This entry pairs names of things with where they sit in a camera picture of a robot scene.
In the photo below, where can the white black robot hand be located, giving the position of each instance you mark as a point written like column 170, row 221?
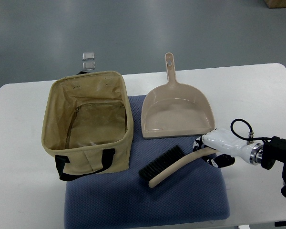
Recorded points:
column 229, row 147

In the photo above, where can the beige hand broom black bristles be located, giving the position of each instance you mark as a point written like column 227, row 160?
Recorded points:
column 169, row 162

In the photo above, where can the lower clear floor plate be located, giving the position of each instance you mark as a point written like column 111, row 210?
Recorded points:
column 88, row 65

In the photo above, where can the blue seat cushion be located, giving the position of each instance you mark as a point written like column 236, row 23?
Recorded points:
column 195, row 193

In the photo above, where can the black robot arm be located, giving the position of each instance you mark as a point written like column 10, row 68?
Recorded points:
column 274, row 149

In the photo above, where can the upper clear floor plate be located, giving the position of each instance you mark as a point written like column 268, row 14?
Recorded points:
column 88, row 56

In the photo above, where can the clear floor plate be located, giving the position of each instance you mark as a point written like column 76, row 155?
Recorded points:
column 88, row 65
column 88, row 56

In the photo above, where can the black bracket under table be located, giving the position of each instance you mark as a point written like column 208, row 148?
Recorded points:
column 280, row 224

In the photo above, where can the cardboard box corner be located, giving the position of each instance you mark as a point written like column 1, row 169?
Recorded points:
column 273, row 4

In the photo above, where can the yellow fabric bag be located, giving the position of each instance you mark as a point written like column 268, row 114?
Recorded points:
column 88, row 125

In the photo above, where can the beige plastic dustpan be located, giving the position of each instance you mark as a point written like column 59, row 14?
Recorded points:
column 175, row 109

